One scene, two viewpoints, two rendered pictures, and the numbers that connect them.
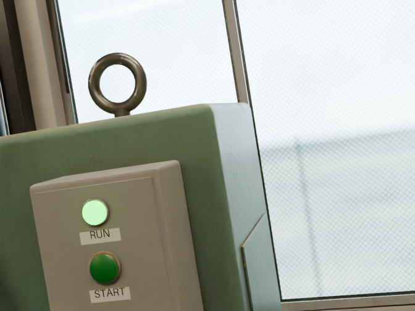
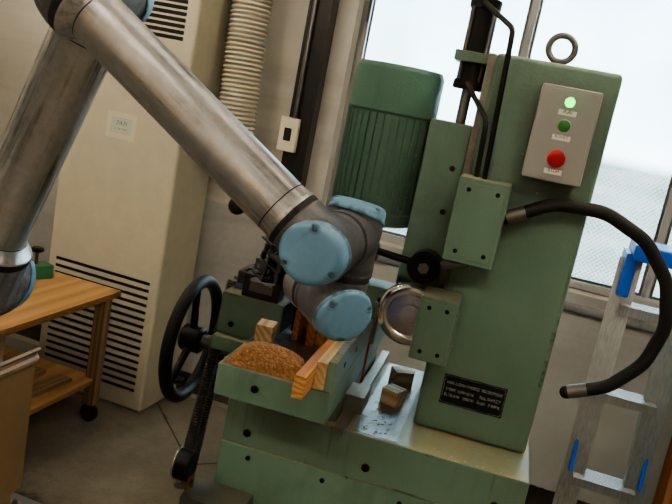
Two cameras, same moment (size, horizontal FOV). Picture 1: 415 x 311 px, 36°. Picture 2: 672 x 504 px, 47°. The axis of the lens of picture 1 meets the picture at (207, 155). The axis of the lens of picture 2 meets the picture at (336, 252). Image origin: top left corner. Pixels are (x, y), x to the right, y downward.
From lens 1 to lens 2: 0.99 m
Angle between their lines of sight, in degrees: 9
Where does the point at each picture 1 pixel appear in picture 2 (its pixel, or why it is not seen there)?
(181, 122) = (608, 79)
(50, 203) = (551, 92)
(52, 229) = (547, 103)
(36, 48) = not seen: outside the picture
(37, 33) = not seen: outside the picture
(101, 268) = (564, 125)
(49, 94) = (353, 17)
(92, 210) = (570, 101)
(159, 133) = (595, 80)
